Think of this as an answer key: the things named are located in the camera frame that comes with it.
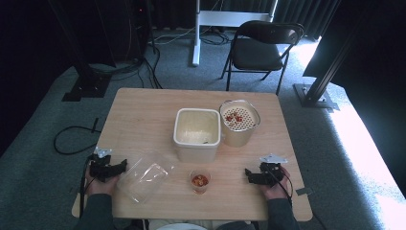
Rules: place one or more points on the perforated strainer insert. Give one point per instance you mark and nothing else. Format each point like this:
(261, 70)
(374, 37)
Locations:
(245, 123)

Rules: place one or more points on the cream round pot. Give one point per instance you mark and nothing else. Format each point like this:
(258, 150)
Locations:
(237, 137)

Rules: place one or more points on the black metal stand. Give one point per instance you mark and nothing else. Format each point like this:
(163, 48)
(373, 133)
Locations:
(314, 94)
(87, 84)

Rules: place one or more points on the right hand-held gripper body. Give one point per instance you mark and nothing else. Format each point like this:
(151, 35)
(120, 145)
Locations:
(272, 172)

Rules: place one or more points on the white desk frame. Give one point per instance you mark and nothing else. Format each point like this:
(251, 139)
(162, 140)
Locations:
(228, 17)

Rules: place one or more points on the small glass cup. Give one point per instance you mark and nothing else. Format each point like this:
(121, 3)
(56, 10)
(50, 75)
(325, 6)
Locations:
(200, 182)

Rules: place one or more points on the person's left hand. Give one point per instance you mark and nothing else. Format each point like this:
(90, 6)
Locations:
(101, 187)

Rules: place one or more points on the black folding chair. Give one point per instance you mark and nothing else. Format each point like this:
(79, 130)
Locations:
(257, 54)

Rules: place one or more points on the grey tape piece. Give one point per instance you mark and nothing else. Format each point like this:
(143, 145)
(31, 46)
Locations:
(304, 191)

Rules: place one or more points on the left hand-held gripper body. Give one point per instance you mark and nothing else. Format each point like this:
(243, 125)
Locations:
(99, 167)

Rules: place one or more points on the dark curtain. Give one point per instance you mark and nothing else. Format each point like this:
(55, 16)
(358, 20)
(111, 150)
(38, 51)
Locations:
(306, 14)

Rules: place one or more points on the clear plastic lid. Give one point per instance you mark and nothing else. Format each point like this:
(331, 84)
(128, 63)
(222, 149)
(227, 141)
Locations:
(145, 177)

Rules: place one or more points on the cream square container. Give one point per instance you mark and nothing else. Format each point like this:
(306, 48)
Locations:
(197, 134)

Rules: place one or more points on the red chili pieces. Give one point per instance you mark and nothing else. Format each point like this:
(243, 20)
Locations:
(234, 117)

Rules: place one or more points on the person's right hand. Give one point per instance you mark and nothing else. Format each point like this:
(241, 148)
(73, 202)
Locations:
(278, 190)

